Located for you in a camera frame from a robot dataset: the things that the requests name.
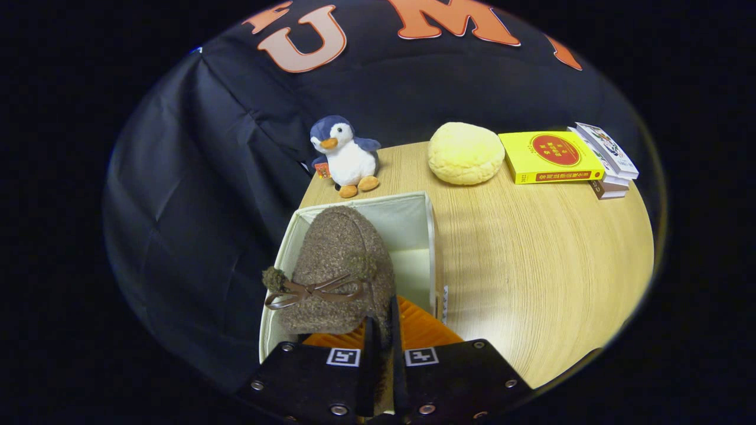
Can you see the brown fabric storage box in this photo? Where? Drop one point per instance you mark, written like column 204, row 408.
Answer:
column 407, row 230

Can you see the brown fuzzy shoe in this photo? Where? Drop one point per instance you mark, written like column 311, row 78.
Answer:
column 336, row 254

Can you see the yellow bread-shaped plush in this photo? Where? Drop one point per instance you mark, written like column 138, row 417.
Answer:
column 465, row 153

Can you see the yellow book with red label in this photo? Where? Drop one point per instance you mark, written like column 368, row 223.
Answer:
column 549, row 156

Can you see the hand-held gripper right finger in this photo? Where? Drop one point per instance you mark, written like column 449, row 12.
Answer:
column 398, row 372

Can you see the brown book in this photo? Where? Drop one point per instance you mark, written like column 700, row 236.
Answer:
column 608, row 191

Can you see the penguin plush toy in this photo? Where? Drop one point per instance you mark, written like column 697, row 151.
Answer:
column 349, row 159

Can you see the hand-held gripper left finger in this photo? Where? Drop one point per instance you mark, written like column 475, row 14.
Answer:
column 369, row 372

